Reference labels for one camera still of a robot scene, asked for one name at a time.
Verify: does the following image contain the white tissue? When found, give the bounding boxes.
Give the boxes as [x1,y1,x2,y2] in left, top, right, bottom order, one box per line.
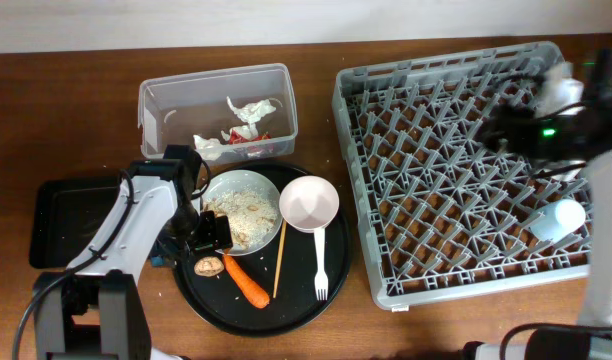
[193,135,223,161]

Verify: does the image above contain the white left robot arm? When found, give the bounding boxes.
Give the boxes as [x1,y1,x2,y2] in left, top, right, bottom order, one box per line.
[22,145,233,359]

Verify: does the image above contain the red foil wrapper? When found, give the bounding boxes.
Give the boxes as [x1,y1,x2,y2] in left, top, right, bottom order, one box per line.
[228,132,270,145]

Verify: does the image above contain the white plastic cup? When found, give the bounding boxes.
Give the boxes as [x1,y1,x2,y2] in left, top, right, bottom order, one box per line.
[535,62,584,117]

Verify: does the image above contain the grey plate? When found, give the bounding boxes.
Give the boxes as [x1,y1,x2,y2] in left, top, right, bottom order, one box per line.
[193,170,282,256]

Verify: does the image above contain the pink plastic bowl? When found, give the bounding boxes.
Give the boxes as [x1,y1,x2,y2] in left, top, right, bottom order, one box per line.
[279,175,340,233]

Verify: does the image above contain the light blue plastic cup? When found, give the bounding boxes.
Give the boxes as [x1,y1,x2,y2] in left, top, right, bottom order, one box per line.
[528,199,586,243]

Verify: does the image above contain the clear plastic waste bin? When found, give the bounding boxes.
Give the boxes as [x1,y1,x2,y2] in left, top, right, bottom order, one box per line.
[138,63,298,165]

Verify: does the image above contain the black rectangular tray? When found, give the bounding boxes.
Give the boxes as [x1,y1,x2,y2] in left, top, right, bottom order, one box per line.
[28,174,172,270]

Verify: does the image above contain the orange carrot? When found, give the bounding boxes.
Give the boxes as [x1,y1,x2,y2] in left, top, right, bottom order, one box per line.
[223,254,270,309]

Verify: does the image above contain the white napkin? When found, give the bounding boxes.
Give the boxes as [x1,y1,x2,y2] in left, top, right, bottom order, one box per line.
[226,97,277,124]

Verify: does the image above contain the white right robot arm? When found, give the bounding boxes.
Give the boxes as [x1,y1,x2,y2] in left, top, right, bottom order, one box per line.
[461,48,612,359]

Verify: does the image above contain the grey dishwasher rack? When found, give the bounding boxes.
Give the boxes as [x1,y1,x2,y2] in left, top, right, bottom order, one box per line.
[332,42,594,311]

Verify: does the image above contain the round black tray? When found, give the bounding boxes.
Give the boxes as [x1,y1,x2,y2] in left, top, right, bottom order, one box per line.
[170,160,353,338]

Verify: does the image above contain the walnut shell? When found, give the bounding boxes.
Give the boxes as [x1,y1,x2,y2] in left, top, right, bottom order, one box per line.
[194,256,225,277]

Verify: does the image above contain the wooden chopstick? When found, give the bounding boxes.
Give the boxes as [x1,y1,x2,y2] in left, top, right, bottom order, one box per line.
[272,219,287,299]

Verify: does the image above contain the white plastic fork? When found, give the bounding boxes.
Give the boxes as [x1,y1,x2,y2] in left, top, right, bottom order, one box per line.
[314,227,329,301]

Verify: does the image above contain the rice and nut leftovers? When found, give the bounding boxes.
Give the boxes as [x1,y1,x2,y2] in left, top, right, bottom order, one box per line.
[204,189,278,251]

